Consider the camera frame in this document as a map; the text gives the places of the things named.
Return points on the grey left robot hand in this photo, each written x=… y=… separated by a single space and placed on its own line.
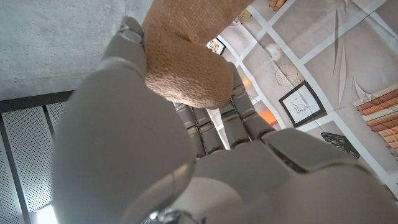
x=124 y=140

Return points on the tan adhesive wrap strip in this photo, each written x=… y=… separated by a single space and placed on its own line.
x=186 y=71

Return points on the printed bookshelf backdrop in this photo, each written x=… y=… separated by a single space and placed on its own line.
x=342 y=46

